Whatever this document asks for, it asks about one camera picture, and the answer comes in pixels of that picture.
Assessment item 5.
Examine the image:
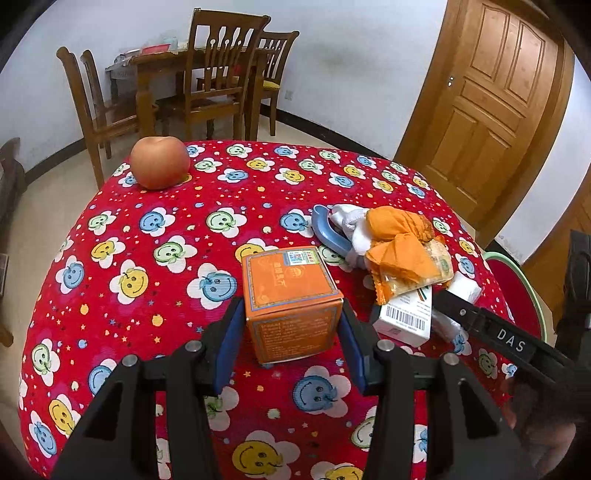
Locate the orange cardboard box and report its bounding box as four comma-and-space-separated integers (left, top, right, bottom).
241, 246, 345, 365

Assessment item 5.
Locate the white sock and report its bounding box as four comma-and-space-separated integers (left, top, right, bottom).
330, 203, 375, 269

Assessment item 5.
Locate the green bin with red bag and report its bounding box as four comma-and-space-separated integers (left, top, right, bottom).
485, 251, 555, 342

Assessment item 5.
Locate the red smiley flower tablecloth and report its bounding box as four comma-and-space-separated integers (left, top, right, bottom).
17, 138, 546, 480

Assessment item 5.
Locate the panelled wooden door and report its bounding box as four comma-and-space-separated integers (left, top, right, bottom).
394, 0, 578, 232

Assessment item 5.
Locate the orange snack packet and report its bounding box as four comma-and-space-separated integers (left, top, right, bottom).
366, 233, 455, 306

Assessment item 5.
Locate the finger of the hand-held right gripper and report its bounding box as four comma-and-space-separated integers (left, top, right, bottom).
431, 288, 539, 367
556, 229, 591, 343

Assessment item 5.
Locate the wooden dining table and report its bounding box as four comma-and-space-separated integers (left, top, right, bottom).
105, 44, 273, 164

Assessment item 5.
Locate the wooden chair with yellow cushion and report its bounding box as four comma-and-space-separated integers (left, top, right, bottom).
245, 30, 301, 137

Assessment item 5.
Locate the red apple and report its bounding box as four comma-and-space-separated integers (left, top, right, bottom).
129, 136, 191, 190

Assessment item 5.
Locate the white paper packet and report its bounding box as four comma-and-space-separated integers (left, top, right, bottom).
431, 271, 482, 343

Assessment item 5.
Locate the orange plastic bag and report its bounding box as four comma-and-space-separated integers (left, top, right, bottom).
365, 207, 435, 245

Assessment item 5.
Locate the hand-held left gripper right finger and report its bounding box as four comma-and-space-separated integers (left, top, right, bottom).
339, 299, 539, 480

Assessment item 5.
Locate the blue curved plastic piece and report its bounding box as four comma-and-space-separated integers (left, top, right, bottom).
311, 205, 354, 252

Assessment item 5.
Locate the white barcode box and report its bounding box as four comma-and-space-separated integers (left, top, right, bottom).
373, 286, 435, 348

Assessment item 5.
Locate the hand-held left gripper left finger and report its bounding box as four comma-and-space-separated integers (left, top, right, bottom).
51, 298, 245, 480

